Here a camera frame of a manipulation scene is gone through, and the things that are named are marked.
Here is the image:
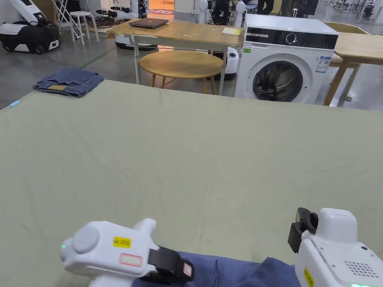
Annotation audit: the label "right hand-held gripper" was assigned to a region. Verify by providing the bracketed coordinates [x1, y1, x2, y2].
[287, 207, 383, 287]

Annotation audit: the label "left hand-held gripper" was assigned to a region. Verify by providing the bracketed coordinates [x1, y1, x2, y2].
[59, 218, 196, 287]

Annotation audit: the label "dark blue shirt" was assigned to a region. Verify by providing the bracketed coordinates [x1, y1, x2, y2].
[131, 250, 300, 287]

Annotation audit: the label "bed with pale green sheet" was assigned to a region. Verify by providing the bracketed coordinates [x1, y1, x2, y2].
[0, 79, 383, 287]

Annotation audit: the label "white washing machine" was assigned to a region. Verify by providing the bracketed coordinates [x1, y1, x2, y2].
[234, 13, 339, 105]

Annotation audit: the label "round wooden table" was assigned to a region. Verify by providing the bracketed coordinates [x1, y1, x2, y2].
[139, 49, 224, 95]

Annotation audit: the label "folded blue jeans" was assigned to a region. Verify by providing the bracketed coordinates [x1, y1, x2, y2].
[33, 67, 105, 99]

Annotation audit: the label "light wooden table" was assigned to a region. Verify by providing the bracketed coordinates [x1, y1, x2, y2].
[323, 31, 383, 107]

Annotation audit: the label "white humanoid robot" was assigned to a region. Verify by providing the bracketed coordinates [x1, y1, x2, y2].
[197, 0, 248, 81]

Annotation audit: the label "white robot with arms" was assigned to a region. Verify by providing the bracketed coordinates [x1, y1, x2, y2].
[95, 0, 159, 50]

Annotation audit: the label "rectangular wooden table with laptop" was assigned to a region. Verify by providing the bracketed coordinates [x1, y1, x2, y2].
[107, 17, 244, 96]

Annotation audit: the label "white round stool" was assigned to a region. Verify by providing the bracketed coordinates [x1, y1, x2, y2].
[69, 11, 100, 46]

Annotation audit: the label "black and white wheeled robot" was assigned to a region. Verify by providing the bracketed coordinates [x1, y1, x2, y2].
[0, 0, 64, 55]

